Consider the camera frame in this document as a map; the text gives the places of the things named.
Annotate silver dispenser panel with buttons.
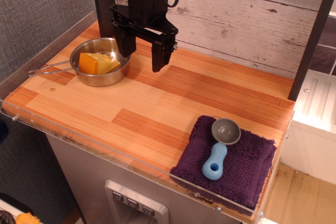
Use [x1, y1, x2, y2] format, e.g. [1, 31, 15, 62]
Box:
[104, 179, 170, 224]

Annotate grey blue ice cream scoop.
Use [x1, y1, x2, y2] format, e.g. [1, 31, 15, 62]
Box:
[202, 118, 241, 180]

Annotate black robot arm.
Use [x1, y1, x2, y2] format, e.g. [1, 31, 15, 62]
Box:
[110, 0, 179, 72]

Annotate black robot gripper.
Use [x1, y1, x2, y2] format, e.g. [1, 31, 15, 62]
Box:
[110, 0, 179, 72]

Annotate dark right frame post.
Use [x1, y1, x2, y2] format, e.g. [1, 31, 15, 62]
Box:
[288, 0, 334, 101]

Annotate white toy sink unit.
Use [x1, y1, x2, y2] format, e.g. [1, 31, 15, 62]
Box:
[279, 11, 336, 186]

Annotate orange cheese wedge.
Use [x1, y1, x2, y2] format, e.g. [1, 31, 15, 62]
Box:
[79, 52, 121, 75]

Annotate grey toy fridge cabinet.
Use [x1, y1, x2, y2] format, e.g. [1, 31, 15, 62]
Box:
[47, 135, 239, 223]

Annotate dark left frame post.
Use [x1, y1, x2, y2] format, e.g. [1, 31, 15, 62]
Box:
[90, 0, 120, 38]

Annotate dark frame post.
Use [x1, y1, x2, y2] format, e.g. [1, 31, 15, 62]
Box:
[288, 0, 334, 101]
[90, 0, 120, 38]

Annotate silver pot with handle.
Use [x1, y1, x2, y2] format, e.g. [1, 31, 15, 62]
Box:
[28, 38, 131, 87]

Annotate orange object bottom left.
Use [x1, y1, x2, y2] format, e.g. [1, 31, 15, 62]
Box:
[15, 213, 41, 224]

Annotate purple folded towel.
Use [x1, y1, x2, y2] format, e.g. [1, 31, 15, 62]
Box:
[170, 115, 277, 210]

